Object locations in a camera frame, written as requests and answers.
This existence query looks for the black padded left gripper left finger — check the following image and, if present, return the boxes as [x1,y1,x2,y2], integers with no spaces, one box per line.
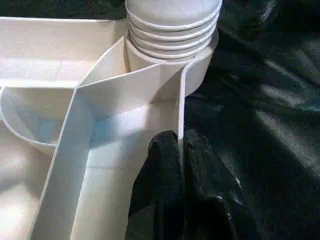
[124,129,187,240]

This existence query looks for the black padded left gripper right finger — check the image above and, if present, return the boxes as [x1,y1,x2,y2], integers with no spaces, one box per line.
[183,129,258,240]

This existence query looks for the white plastic table leg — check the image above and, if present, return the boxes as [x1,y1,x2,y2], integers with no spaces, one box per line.
[124,0,224,62]

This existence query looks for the white plastic table top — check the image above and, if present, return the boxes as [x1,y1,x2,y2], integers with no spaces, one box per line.
[0,16,221,240]

